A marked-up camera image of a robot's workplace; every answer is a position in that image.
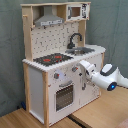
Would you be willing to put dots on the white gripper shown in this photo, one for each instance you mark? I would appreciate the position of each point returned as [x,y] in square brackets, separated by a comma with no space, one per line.
[87,69]

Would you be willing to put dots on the oven door with handle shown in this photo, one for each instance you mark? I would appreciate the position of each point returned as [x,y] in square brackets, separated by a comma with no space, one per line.
[64,96]

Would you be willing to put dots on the white microwave door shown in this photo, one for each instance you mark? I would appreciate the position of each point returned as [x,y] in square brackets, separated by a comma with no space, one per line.
[77,11]

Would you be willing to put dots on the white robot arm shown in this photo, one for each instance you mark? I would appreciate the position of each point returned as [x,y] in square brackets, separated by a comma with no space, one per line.
[108,78]

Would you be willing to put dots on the wooden toy kitchen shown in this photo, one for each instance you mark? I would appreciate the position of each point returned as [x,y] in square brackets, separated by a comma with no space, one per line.
[40,84]

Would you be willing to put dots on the grey toy sink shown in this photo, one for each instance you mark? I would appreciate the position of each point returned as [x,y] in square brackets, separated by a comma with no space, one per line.
[79,51]

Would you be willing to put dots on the white dishwasher cabinet door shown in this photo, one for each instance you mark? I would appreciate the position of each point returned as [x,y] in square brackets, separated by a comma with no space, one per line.
[88,90]

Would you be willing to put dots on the black toy faucet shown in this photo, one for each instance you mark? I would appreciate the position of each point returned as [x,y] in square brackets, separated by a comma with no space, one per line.
[72,41]

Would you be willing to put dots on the black stovetop red burners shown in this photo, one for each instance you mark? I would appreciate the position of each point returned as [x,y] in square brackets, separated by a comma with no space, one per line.
[52,59]

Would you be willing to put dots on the grey range hood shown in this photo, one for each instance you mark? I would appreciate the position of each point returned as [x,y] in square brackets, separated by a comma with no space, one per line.
[48,18]

